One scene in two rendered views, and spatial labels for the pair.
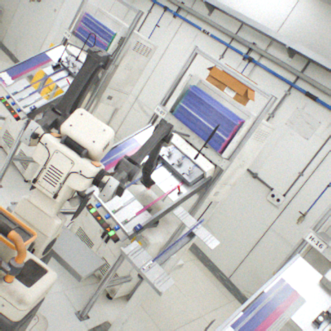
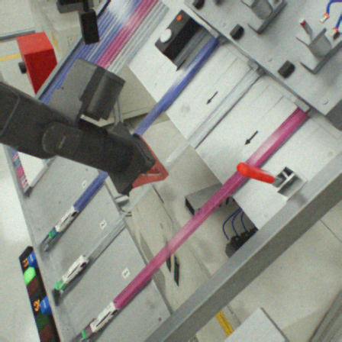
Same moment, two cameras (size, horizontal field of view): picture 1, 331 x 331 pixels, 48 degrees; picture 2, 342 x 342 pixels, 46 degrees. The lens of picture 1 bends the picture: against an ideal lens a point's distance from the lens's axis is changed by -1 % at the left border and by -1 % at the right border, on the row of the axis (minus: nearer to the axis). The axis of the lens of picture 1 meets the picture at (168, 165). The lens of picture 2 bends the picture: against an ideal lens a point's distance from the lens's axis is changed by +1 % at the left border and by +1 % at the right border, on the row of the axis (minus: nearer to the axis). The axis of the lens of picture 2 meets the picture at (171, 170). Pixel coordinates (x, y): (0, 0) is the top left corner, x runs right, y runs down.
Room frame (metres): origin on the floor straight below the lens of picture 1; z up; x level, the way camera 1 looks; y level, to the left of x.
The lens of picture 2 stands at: (2.03, -0.23, 1.40)
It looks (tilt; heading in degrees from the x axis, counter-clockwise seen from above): 45 degrees down; 33
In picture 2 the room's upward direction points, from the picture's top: straight up
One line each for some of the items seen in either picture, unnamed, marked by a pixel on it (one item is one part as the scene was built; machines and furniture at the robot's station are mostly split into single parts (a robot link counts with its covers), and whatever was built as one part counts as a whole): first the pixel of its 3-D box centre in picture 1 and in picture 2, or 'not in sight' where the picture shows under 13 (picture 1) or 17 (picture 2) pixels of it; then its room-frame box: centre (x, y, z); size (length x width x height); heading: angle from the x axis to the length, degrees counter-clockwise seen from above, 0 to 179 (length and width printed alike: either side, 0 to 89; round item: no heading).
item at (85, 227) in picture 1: (129, 238); (260, 239); (2.83, -0.07, 0.31); 0.70 x 0.65 x 0.62; 59
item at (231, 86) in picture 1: (238, 86); not in sight; (3.01, -0.12, 1.82); 0.68 x 0.30 x 0.20; 59
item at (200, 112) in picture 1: (208, 118); not in sight; (2.70, -0.06, 1.52); 0.51 x 0.13 x 0.27; 59
